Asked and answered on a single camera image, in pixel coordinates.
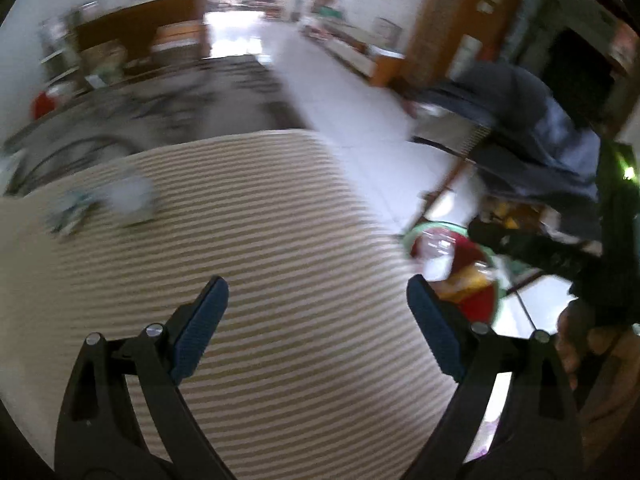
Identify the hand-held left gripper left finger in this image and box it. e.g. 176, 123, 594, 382
54, 276, 236, 480

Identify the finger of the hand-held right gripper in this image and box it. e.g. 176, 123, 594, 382
467, 220, 581, 286

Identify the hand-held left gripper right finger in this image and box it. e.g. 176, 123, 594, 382
402, 276, 586, 480

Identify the red bin with green rim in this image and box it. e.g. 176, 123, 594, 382
402, 222, 503, 323

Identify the silver blue foil wrapper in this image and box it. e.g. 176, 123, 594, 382
45, 175, 158, 236

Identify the person's right forearm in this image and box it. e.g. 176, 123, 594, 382
575, 340, 640, 466

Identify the person's right hand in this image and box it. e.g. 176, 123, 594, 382
555, 302, 640, 391

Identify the brown patterned bag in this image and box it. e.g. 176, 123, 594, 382
480, 197, 551, 233

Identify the wooden dining chair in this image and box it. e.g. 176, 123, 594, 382
400, 180, 481, 241
75, 0, 208, 76

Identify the beige striped table cloth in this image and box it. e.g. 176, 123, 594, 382
0, 130, 501, 480

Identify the grey blue jacket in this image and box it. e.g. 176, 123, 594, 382
415, 62, 601, 201

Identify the grey patterned dining table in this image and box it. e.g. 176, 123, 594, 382
0, 55, 306, 196

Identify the wooden television cabinet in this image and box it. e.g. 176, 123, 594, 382
300, 10, 406, 86

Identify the red bag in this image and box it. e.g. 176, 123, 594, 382
30, 90, 66, 121

